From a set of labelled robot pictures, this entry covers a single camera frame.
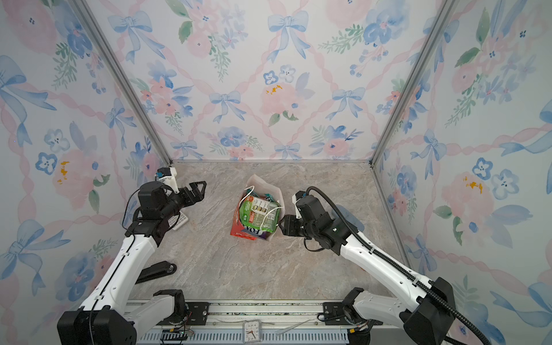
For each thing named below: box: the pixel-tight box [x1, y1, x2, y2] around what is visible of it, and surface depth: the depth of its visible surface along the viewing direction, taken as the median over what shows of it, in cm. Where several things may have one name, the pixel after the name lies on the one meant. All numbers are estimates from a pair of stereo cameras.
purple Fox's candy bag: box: [241, 224, 274, 240], surface depth 79 cm
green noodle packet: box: [239, 195, 282, 233], surface depth 78 cm
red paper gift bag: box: [230, 173, 286, 241], surface depth 79 cm
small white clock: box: [242, 319, 263, 345], surface depth 71 cm
